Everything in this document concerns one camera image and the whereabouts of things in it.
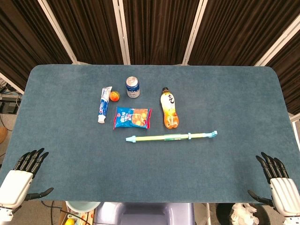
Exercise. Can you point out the white metal table leg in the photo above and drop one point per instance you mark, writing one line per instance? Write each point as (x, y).
(207, 214)

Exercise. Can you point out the light blue basin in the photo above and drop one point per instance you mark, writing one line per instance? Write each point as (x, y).
(82, 206)

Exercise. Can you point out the dark curtain partition panel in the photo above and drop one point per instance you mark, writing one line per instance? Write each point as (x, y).
(234, 28)
(89, 28)
(290, 70)
(23, 35)
(159, 28)

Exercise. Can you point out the small orange ball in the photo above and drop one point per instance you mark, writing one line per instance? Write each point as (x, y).
(114, 96)

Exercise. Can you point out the orange drink bottle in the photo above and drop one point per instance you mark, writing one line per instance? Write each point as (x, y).
(170, 110)

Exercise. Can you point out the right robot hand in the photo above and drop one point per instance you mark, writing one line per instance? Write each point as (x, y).
(282, 194)

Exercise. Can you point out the grey robot torso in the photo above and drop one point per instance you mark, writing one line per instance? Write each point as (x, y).
(145, 214)

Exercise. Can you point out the black trash bin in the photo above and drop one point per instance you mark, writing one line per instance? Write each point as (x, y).
(222, 214)

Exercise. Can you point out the blue drink can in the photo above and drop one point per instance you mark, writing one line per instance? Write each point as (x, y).
(133, 90)

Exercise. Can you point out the blue snack bag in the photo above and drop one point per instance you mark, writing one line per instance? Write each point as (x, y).
(131, 118)

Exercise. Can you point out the yellow round object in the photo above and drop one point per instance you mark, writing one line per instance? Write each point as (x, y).
(70, 221)

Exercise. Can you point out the dark electronic equipment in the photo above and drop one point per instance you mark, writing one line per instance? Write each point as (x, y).
(9, 104)

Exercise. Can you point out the blue felt table cover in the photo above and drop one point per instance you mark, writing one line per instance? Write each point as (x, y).
(70, 140)

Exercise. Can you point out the crumpled white paper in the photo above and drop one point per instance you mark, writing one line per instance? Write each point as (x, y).
(243, 214)

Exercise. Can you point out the round wooden object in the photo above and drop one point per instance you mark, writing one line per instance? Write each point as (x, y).
(2, 134)

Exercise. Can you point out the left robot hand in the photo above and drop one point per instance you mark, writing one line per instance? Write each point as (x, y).
(16, 187)

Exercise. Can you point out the blue white toothpaste tube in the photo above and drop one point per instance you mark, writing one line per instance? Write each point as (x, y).
(103, 105)

